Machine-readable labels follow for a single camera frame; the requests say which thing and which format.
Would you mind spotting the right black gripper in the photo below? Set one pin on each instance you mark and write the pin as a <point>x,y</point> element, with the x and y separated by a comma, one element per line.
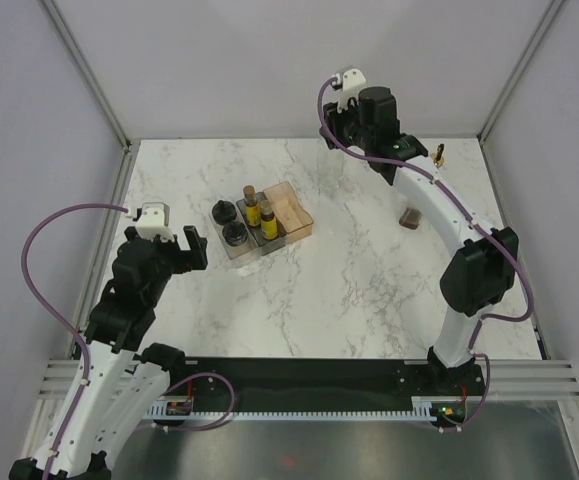
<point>334,120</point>

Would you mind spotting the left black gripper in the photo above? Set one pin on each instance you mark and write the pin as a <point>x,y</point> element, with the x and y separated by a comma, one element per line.
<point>197,245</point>

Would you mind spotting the black cap shaker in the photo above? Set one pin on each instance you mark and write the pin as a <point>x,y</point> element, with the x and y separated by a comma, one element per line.
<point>235,233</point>
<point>223,212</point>

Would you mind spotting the clear square oil bottle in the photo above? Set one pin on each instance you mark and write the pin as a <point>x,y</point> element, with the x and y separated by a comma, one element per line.
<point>330,168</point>

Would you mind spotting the yellow label bottle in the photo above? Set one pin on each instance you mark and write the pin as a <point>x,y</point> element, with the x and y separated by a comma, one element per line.
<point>252,207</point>
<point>268,221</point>

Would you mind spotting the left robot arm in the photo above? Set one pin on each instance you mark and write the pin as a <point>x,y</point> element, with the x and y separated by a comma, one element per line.
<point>116,382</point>

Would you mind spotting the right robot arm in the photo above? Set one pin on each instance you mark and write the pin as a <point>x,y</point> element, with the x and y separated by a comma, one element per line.
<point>483,260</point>

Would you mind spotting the clear plastic bin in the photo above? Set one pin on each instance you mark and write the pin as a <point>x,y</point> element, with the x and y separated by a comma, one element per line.
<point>243,252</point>

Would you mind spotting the grey plastic bin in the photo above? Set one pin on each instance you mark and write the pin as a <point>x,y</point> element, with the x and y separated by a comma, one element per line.
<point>256,235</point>

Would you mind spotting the orange plastic bin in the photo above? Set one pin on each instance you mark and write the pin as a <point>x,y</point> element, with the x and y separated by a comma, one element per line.
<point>296,223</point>

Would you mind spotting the dark sauce glass bottle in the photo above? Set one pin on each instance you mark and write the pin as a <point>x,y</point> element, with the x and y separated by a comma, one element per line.
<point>411,217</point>

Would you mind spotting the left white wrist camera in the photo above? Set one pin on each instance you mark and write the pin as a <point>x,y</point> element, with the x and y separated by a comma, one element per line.
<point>151,221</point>

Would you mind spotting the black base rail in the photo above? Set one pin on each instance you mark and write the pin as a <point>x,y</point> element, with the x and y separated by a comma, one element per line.
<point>311,385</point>

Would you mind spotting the right aluminium frame post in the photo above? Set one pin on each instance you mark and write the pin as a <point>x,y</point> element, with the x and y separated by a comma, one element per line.
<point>538,36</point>

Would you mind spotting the aluminium frame post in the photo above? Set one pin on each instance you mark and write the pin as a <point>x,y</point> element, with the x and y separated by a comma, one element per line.
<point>538,36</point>
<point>66,37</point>

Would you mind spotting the left aluminium frame post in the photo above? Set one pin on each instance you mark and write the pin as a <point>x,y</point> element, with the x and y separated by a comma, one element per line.
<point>66,37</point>

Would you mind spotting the white cable duct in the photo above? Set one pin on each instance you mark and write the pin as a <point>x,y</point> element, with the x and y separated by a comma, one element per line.
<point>421,411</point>

